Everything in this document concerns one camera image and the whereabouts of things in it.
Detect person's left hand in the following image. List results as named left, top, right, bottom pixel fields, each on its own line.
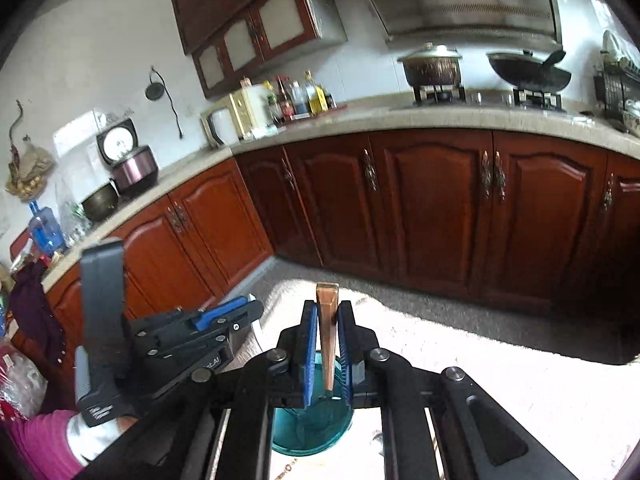
left=115, top=415, right=138, bottom=436

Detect teal rimmed white utensil holder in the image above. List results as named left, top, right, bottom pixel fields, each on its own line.
left=271, top=351, right=354, bottom=457

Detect blue water bottle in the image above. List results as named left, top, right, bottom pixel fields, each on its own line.
left=27, top=200, right=66, bottom=258

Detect dark metal bowl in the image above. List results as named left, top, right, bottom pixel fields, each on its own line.
left=81, top=182, right=119, bottom=223

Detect purple rice cooker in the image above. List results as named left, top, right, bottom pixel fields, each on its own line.
left=96, top=118, right=160, bottom=200

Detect white electric kettle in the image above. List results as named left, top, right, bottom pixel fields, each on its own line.
left=206, top=107, right=240, bottom=146

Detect dark wood lower cabinets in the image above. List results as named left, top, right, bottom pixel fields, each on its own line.
left=41, top=128, right=640, bottom=361

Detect yellow oil bottle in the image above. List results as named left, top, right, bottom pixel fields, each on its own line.
left=305, top=70, right=329, bottom=115

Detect gas stove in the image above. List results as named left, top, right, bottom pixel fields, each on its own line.
left=397, top=84, right=565, bottom=113

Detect pink quilted tablecloth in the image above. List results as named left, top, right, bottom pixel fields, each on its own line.
left=217, top=281, right=639, bottom=479

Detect steel lidded cooking pot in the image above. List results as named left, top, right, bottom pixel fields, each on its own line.
left=397, top=42, right=462, bottom=87

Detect dark wood upper cabinet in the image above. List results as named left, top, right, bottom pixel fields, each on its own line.
left=171, top=0, right=347, bottom=100

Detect black wok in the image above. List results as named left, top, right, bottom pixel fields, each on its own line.
left=486, top=50, right=572, bottom=93

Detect range hood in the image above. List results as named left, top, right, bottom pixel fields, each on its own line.
left=368, top=0, right=562, bottom=51

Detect black dish rack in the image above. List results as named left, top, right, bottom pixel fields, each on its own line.
left=593, top=60, right=639, bottom=131

